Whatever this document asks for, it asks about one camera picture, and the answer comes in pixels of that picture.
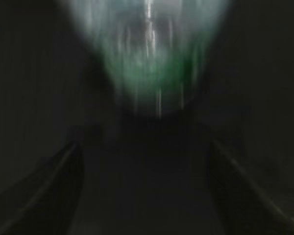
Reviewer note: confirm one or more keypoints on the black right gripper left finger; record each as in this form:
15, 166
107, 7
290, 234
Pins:
44, 202

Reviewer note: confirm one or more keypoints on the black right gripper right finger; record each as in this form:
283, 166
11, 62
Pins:
244, 208

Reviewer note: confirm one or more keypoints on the clear water bottle green label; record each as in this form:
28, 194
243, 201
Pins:
154, 51

